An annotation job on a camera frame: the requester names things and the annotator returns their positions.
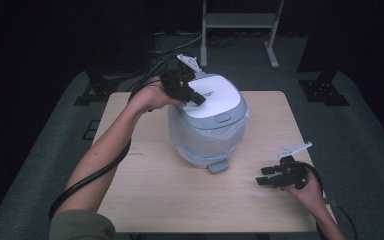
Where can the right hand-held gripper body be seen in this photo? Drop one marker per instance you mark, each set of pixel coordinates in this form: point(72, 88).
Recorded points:
point(295, 175)

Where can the black floor socket plate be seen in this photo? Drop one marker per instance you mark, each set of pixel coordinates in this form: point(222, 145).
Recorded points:
point(93, 125)

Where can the person's olive green sleeve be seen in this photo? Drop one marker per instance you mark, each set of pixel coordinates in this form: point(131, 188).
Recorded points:
point(80, 226)

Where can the black stand base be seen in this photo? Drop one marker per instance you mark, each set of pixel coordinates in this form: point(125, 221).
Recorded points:
point(96, 86)
point(323, 91)

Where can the translucent plastic bin liner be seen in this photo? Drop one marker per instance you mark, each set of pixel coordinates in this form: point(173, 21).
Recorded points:
point(206, 143)

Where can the person's left hand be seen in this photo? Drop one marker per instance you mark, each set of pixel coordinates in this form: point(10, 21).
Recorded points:
point(150, 98)

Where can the person's right hand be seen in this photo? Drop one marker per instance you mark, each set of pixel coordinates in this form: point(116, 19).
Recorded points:
point(311, 196)

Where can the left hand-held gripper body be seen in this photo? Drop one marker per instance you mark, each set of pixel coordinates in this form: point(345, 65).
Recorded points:
point(176, 83)

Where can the white metal stand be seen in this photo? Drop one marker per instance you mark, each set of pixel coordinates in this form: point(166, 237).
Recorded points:
point(240, 20)

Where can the white and grey pedal trash can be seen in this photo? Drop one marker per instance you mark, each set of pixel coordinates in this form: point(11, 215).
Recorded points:
point(220, 96)

